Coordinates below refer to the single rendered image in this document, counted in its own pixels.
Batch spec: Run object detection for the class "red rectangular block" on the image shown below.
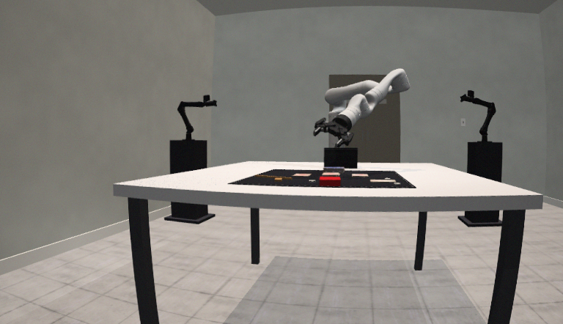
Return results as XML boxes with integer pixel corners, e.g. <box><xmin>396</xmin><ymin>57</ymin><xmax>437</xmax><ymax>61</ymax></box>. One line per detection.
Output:
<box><xmin>320</xmin><ymin>177</ymin><xmax>341</xmax><ymax>186</ymax></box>

